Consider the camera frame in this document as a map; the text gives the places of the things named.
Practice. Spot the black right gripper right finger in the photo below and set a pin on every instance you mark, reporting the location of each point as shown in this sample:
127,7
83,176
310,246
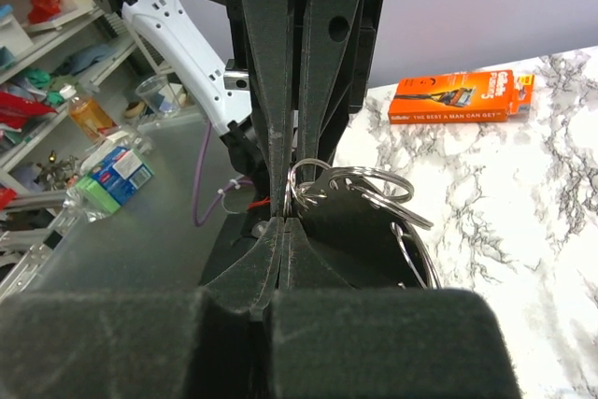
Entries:
297,266

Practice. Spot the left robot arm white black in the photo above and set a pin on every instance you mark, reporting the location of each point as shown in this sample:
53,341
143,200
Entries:
194,38

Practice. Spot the white storage shelf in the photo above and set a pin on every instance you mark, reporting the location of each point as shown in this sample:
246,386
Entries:
109,79

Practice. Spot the blue green tissue pack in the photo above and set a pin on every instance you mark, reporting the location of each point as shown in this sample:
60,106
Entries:
108,181

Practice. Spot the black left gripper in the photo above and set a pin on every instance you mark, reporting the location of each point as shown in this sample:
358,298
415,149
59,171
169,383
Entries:
317,53

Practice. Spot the orange Gillette razor box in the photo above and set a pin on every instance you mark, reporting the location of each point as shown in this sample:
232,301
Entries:
490,96

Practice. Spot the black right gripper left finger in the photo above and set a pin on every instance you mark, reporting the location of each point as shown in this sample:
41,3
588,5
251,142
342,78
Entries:
247,285

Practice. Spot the orange liquid bottle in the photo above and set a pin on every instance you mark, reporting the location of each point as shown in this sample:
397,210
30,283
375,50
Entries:
86,113

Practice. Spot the clear plastic cup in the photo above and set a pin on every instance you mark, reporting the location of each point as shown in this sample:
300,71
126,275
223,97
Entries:
160,95

